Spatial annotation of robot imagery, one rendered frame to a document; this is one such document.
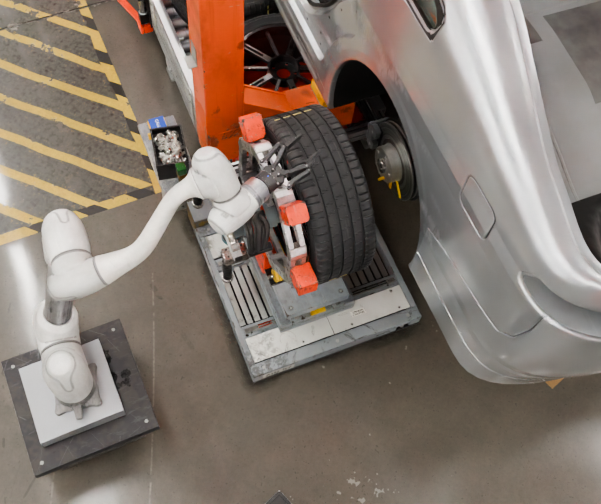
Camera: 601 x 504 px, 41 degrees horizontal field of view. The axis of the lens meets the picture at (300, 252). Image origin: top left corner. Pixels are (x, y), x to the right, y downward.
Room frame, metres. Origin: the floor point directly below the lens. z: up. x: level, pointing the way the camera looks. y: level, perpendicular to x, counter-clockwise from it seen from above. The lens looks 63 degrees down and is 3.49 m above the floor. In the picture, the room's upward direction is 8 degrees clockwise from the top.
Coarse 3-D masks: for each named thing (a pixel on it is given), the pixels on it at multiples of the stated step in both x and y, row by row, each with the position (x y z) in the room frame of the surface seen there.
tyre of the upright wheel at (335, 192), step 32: (288, 128) 1.69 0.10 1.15; (320, 128) 1.69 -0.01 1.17; (288, 160) 1.55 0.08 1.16; (320, 160) 1.56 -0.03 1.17; (352, 160) 1.58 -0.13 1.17; (320, 192) 1.45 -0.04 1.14; (352, 192) 1.48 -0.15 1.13; (320, 224) 1.36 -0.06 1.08; (352, 224) 1.40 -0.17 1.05; (320, 256) 1.29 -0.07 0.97; (352, 256) 1.34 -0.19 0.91
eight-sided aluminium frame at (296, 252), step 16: (240, 144) 1.72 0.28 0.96; (256, 144) 1.63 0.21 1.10; (240, 160) 1.73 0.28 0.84; (256, 160) 1.74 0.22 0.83; (272, 160) 1.57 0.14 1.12; (240, 176) 1.72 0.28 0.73; (272, 192) 1.44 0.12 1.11; (288, 192) 1.44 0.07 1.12; (272, 240) 1.52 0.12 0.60; (288, 240) 1.32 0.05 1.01; (272, 256) 1.44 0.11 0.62; (288, 256) 1.29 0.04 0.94; (304, 256) 1.30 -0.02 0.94; (288, 272) 1.29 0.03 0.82
